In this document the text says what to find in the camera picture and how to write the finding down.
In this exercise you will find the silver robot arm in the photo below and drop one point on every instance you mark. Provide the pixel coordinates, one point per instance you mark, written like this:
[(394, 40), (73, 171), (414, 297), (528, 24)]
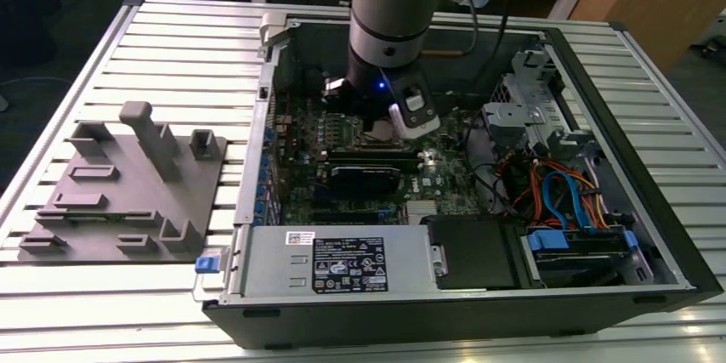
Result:
[(391, 18)]

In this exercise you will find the CPU socket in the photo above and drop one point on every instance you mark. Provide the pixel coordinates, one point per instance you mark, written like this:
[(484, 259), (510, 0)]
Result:
[(358, 144)]

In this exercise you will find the black RAM slot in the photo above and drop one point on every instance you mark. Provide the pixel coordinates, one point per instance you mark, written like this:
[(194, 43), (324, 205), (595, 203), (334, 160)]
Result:
[(374, 156), (374, 165), (374, 161), (374, 152)]

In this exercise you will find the black expansion slot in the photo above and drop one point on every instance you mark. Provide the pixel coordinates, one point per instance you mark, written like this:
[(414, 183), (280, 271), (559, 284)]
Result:
[(340, 217)]

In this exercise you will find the black plastic bay cover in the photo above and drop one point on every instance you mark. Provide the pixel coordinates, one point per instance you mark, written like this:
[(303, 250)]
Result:
[(476, 252)]

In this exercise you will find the black graphics card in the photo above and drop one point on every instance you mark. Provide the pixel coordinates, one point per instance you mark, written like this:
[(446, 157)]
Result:
[(363, 180)]

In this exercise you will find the green motherboard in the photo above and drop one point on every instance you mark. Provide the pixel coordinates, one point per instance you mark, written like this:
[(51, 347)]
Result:
[(448, 167)]

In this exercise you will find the grey metal drive cage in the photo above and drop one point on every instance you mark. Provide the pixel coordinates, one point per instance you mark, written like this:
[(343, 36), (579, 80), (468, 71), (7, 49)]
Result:
[(504, 118)]

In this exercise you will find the silver chipset heat sink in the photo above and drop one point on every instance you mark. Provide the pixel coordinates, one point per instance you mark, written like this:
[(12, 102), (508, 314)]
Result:
[(422, 208)]

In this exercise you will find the grey power supply unit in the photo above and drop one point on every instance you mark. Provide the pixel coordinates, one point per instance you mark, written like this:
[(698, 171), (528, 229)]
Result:
[(272, 261)]

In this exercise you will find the grey parts rack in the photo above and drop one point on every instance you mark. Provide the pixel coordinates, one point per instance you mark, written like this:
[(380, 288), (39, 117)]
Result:
[(141, 193)]

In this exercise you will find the hard disk blue carrier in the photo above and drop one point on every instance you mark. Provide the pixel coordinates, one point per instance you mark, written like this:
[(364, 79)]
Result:
[(547, 240)]

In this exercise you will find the blue case latch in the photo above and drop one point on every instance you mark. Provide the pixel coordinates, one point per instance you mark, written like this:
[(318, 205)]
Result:
[(206, 265)]

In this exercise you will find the black open PC case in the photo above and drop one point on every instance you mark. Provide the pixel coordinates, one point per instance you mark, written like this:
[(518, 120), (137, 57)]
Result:
[(396, 324)]

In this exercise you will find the white wheeled stand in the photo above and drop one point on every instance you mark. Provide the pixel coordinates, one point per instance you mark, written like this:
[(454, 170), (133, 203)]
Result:
[(715, 42)]

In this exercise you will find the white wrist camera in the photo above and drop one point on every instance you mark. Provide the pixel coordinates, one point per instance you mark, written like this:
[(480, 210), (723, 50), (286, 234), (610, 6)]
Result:
[(419, 125)]

